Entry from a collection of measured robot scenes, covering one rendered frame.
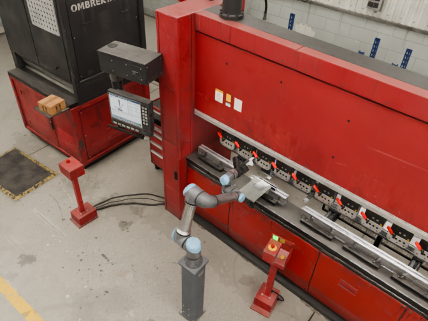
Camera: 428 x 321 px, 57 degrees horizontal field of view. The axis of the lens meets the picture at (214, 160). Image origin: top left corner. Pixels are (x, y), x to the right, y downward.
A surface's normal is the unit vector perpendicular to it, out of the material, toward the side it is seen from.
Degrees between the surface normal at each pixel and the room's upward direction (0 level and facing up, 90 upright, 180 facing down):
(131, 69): 90
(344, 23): 90
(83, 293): 0
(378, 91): 90
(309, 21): 90
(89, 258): 0
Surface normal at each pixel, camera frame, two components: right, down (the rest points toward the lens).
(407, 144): -0.67, 0.45
